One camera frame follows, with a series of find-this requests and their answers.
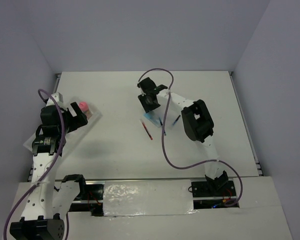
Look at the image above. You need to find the pink cap glue stick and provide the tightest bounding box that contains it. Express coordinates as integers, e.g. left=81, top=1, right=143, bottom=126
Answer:
left=78, top=101, right=93, bottom=120

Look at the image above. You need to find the blue cap highlighter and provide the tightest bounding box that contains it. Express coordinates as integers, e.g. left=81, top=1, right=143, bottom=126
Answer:
left=143, top=112, right=162, bottom=128

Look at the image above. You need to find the red gel pen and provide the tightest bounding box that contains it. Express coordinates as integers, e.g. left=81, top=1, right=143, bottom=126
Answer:
left=139, top=118, right=153, bottom=140

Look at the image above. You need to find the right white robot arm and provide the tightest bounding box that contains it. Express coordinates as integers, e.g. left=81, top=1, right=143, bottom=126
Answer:
left=136, top=77, right=229, bottom=196

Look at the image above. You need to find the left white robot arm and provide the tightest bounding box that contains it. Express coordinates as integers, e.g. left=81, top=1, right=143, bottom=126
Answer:
left=5, top=102, right=88, bottom=240

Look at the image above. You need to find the clear plastic organizer tray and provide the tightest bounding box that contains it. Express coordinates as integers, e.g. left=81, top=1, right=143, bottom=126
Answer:
left=23, top=96, right=103, bottom=173

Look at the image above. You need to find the teal gel pen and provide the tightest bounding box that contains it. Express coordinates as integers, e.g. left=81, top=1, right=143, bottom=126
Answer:
left=158, top=117, right=167, bottom=136

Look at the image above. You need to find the dark blue gel pen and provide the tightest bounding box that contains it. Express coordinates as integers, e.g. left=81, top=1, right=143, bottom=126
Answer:
left=170, top=115, right=181, bottom=128

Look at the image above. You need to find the silver foil covered panel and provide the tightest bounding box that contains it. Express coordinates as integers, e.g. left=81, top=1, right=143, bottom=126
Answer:
left=103, top=179, right=196, bottom=217

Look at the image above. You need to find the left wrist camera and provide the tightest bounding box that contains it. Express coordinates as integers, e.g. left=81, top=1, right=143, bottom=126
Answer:
left=45, top=92, right=65, bottom=108

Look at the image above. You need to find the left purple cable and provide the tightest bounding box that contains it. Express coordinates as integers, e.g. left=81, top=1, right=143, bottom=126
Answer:
left=2, top=88, right=70, bottom=240

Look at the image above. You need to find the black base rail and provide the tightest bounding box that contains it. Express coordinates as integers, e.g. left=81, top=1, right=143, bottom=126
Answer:
left=49, top=174, right=241, bottom=217

